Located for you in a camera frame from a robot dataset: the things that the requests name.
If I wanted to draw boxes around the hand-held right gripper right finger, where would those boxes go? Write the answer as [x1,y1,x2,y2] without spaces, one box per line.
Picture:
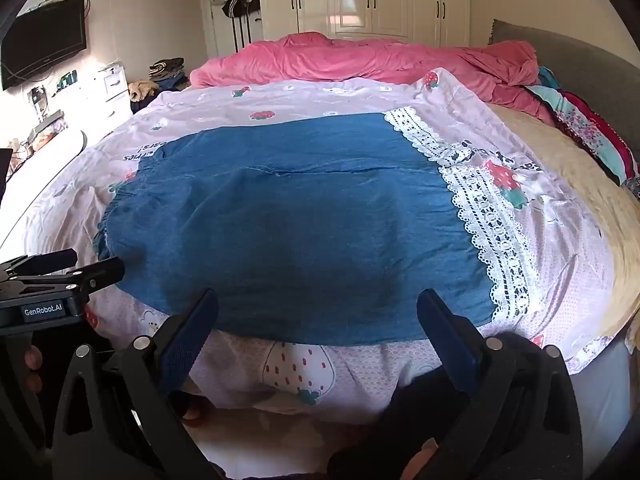
[416,288,585,480]

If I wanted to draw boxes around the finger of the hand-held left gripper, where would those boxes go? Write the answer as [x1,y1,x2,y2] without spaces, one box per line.
[10,256,126,302]
[0,248,79,277]

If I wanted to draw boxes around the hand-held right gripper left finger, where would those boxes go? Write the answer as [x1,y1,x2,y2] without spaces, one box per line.
[52,287,221,480]

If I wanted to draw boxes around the blue denim pants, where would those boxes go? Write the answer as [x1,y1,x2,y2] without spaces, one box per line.
[92,106,532,347]

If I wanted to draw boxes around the person's left hand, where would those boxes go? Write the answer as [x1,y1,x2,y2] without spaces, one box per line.
[22,345,46,394]

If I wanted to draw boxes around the desk clutter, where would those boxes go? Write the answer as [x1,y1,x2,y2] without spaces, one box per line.
[25,109,69,153]

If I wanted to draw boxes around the white drawer cabinet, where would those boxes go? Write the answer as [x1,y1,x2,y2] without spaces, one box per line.
[97,64,134,112]

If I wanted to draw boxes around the beige crumpled garment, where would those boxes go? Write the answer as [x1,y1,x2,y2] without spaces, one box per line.
[128,80,161,104]

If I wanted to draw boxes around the pile of folded clothes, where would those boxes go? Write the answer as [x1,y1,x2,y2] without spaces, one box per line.
[148,57,191,93]

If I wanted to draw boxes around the colourful clothes pile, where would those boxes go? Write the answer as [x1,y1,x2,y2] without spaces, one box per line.
[525,66,640,187]

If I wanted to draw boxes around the pink strawberry printed bed sheet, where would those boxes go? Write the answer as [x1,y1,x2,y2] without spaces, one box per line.
[0,67,617,413]

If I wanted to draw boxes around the white door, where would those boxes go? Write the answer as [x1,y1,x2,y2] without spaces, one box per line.
[199,0,266,59]

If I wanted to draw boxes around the pink duvet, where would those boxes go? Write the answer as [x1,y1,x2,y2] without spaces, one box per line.
[190,32,557,127]

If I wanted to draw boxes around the grey upholstered headboard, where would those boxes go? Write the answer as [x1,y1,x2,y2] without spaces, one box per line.
[487,19,640,171]

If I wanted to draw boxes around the white wardrobe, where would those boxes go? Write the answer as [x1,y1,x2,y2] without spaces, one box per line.
[292,0,472,49]

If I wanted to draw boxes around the black wall television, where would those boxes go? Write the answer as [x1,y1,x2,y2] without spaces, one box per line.
[0,0,89,92]

